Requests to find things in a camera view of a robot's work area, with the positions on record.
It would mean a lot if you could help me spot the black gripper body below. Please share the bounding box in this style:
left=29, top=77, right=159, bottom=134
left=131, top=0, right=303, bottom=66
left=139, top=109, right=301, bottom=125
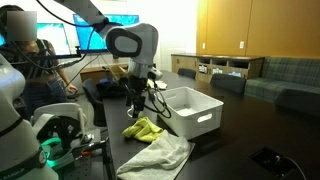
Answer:
left=120, top=75, right=150, bottom=108

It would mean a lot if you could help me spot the yellow microfibre cloth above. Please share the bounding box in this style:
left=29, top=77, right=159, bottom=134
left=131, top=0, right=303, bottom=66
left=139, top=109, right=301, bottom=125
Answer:
left=121, top=116, right=165, bottom=144

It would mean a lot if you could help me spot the white towel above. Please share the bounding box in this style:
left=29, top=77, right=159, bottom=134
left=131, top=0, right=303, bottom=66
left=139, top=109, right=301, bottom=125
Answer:
left=115, top=129, right=196, bottom=180

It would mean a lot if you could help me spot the white mug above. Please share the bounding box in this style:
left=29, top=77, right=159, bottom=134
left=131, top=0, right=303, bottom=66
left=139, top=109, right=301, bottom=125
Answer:
left=126, top=104, right=135, bottom=119

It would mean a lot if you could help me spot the white papers stack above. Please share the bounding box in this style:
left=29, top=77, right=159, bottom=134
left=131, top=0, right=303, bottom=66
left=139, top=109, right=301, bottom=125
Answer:
left=146, top=79, right=168, bottom=91

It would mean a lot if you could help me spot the black bag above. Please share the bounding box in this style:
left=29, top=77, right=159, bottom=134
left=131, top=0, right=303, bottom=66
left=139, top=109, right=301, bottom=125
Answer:
left=96, top=79, right=128, bottom=99

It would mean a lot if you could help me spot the black office chair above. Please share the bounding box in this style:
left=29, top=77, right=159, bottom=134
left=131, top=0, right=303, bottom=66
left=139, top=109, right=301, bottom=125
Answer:
left=177, top=67, right=198, bottom=80
left=81, top=78, right=108, bottom=128
left=209, top=73, right=247, bottom=95

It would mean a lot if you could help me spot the white plastic bin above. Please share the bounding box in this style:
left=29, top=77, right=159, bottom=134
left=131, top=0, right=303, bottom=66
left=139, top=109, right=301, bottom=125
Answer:
left=155, top=86, right=225, bottom=141

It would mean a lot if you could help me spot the wooden bench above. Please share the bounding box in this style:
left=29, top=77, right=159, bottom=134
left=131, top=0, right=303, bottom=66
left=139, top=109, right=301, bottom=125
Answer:
left=79, top=63, right=129, bottom=84

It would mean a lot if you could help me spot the wooden shelf cabinet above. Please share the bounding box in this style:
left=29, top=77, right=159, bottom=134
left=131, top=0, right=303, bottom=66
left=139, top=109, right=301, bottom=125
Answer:
left=170, top=53, right=266, bottom=84

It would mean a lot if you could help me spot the perforated metal breadboard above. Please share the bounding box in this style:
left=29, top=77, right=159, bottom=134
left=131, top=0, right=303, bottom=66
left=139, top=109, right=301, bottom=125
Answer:
left=58, top=153, right=108, bottom=180

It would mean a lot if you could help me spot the person in striped top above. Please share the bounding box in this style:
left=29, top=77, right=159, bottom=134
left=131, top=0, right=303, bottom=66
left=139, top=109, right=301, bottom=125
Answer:
left=0, top=4, right=79, bottom=119

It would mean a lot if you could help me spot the table power outlet box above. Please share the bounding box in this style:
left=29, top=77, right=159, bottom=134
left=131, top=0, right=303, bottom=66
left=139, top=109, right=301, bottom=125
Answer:
left=249, top=146, right=296, bottom=179

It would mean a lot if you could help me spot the green plaid sofa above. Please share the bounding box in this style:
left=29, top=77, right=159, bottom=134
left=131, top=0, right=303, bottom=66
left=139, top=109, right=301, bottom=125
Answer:
left=244, top=55, right=320, bottom=118

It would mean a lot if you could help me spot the wall display screen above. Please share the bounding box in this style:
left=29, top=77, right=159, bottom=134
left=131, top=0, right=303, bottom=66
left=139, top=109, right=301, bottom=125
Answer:
left=72, top=13, right=141, bottom=54
left=35, top=22, right=72, bottom=56

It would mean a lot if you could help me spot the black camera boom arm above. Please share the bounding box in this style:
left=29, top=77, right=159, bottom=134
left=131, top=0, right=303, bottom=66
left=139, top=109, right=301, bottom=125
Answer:
left=9, top=45, right=83, bottom=65

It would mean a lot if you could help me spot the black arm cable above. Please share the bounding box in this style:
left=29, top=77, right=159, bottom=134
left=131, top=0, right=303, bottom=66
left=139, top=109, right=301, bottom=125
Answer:
left=9, top=0, right=111, bottom=73

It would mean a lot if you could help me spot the grey outlet cable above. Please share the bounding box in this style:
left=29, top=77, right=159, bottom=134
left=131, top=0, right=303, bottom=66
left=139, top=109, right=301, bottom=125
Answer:
left=274, top=154, right=308, bottom=180

